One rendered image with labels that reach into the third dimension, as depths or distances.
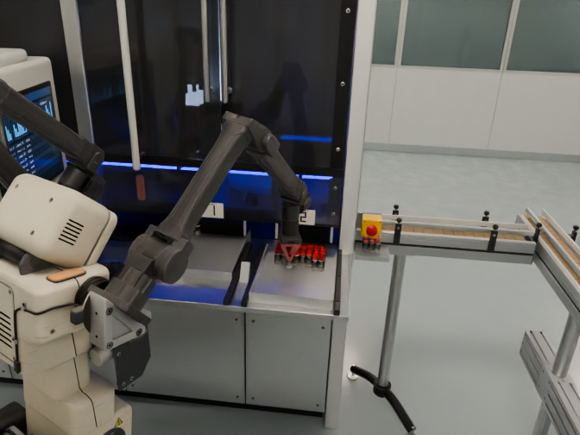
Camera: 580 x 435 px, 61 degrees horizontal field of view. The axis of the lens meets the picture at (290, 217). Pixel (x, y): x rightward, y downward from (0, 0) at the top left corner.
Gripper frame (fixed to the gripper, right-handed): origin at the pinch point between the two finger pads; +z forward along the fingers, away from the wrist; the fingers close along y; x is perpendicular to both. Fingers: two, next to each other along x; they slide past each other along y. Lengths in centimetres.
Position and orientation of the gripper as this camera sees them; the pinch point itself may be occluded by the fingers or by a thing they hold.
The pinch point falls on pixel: (288, 256)
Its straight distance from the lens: 169.4
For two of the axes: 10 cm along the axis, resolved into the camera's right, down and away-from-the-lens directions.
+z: -0.3, 9.1, 4.1
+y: -1.3, -4.1, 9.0
